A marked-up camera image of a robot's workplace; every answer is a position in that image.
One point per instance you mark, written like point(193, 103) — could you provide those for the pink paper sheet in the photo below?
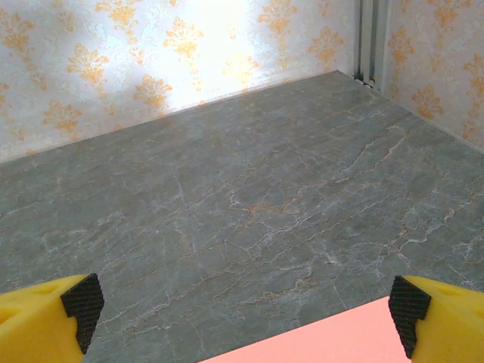
point(332, 340)

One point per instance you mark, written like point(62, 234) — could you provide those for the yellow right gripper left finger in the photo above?
point(34, 325)

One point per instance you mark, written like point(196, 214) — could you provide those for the aluminium frame post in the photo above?
point(372, 41)

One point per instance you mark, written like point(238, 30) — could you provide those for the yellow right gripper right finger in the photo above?
point(450, 325)

